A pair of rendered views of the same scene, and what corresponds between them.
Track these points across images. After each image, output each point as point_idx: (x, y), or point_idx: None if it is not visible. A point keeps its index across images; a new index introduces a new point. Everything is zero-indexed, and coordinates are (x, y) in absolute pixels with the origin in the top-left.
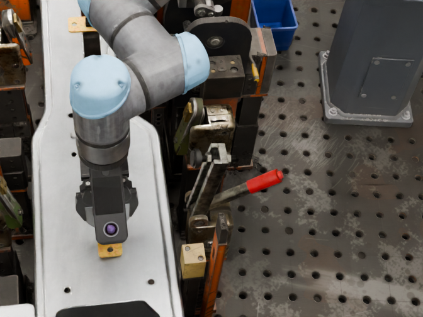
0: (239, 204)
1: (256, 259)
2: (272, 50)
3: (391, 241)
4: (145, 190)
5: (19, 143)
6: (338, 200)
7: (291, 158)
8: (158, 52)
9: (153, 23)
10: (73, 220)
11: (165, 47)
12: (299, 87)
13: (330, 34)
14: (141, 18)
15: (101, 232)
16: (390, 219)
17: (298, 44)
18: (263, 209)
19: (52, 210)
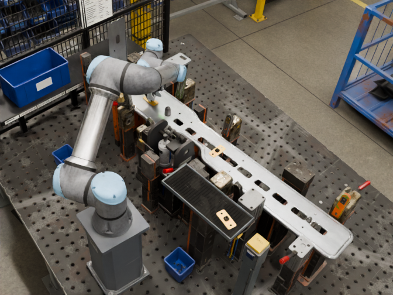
0: (136, 191)
1: None
2: (143, 157)
3: (72, 209)
4: (151, 115)
5: (197, 110)
6: None
7: None
8: (148, 57)
9: (156, 63)
10: (162, 99)
11: (147, 58)
12: (147, 253)
13: (152, 293)
14: (159, 62)
15: None
16: (76, 218)
17: (163, 276)
18: (127, 194)
19: (170, 99)
